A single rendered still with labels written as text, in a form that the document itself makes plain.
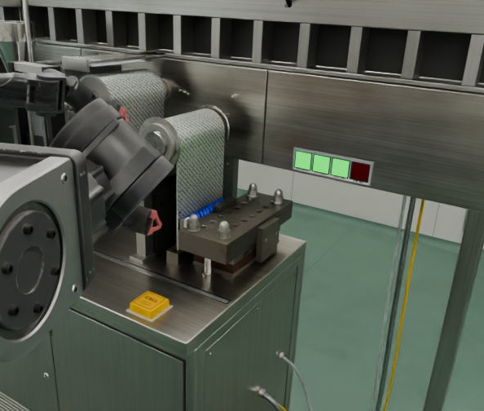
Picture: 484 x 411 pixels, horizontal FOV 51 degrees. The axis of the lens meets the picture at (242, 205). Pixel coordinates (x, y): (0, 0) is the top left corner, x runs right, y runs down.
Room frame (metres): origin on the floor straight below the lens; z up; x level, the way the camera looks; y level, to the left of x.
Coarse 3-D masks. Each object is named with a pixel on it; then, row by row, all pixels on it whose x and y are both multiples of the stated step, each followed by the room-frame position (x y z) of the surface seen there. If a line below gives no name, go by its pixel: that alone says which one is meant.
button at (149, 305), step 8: (144, 296) 1.09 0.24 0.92; (152, 296) 1.09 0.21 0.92; (160, 296) 1.10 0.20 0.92; (136, 304) 1.06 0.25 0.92; (144, 304) 1.06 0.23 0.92; (152, 304) 1.06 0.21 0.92; (160, 304) 1.06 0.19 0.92; (168, 304) 1.08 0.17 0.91; (136, 312) 1.05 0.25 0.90; (144, 312) 1.04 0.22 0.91; (152, 312) 1.03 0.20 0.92; (160, 312) 1.06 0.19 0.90
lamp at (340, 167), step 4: (336, 160) 1.43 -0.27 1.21; (340, 160) 1.42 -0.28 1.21; (332, 164) 1.43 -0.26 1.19; (336, 164) 1.43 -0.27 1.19; (340, 164) 1.42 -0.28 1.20; (344, 164) 1.42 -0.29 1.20; (348, 164) 1.41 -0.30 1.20; (332, 168) 1.43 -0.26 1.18; (336, 168) 1.43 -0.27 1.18; (340, 168) 1.42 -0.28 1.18; (344, 168) 1.42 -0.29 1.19; (348, 168) 1.41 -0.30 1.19; (332, 172) 1.43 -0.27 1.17; (336, 172) 1.43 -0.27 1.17; (340, 172) 1.42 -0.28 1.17; (344, 172) 1.41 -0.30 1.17; (344, 176) 1.41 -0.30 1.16
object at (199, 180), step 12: (204, 156) 1.44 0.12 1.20; (216, 156) 1.50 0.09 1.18; (180, 168) 1.34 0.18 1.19; (192, 168) 1.39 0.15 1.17; (204, 168) 1.44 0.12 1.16; (216, 168) 1.50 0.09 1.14; (180, 180) 1.34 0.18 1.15; (192, 180) 1.39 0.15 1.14; (204, 180) 1.44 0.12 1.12; (216, 180) 1.50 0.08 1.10; (180, 192) 1.34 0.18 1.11; (192, 192) 1.39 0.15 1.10; (204, 192) 1.44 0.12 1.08; (216, 192) 1.50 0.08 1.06; (180, 204) 1.34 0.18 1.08; (192, 204) 1.39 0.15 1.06; (204, 204) 1.44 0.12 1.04; (180, 216) 1.34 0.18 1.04
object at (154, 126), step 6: (150, 126) 1.36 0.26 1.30; (156, 126) 1.35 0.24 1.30; (162, 126) 1.34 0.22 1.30; (144, 132) 1.37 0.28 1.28; (162, 132) 1.34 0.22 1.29; (168, 132) 1.33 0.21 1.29; (168, 138) 1.33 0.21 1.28; (168, 144) 1.33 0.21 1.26; (168, 150) 1.33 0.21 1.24; (168, 156) 1.33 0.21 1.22
